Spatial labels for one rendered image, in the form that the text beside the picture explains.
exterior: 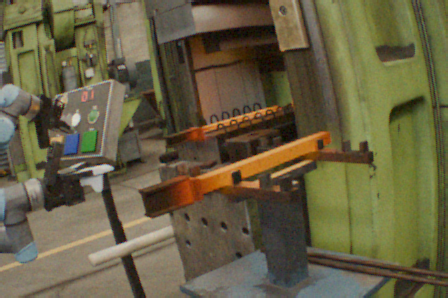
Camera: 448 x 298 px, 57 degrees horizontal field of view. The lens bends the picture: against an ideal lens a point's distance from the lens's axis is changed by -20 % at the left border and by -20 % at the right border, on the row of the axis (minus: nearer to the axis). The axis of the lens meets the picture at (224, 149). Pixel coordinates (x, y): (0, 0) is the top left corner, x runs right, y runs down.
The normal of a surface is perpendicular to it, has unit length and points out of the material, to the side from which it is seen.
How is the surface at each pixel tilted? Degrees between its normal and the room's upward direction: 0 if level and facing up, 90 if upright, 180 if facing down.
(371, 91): 90
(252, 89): 90
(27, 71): 89
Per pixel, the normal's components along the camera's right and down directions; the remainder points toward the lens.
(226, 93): 0.62, 0.03
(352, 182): -0.76, 0.25
